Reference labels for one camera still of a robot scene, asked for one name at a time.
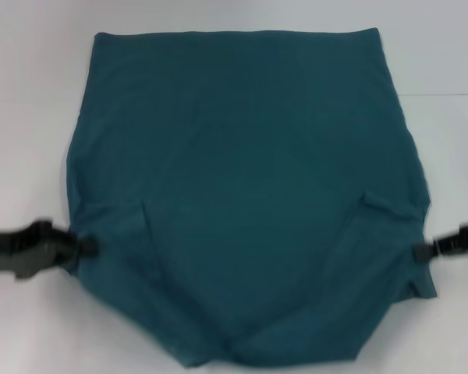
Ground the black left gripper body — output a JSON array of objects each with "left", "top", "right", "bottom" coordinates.
[{"left": 0, "top": 219, "right": 78, "bottom": 282}]

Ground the teal blue t-shirt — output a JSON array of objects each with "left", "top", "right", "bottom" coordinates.
[{"left": 68, "top": 26, "right": 440, "bottom": 374}]

